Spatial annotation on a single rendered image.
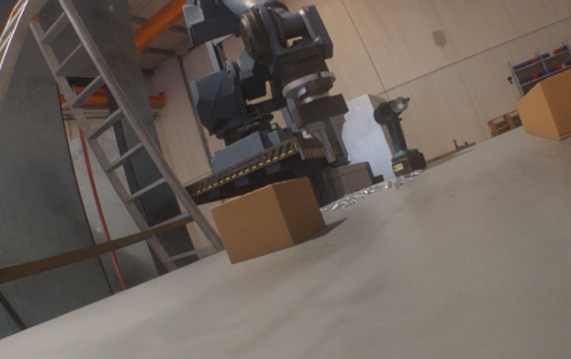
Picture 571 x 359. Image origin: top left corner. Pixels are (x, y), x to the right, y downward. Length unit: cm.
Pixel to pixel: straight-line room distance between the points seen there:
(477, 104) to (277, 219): 1144
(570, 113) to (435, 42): 1173
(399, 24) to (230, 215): 1206
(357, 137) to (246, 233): 735
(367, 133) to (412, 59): 490
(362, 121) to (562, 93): 737
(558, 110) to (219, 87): 251
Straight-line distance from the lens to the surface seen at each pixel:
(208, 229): 232
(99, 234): 701
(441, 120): 1181
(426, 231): 21
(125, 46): 368
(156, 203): 317
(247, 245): 42
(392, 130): 129
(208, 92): 278
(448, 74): 1189
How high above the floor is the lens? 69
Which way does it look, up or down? 3 degrees up
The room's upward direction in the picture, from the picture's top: 20 degrees counter-clockwise
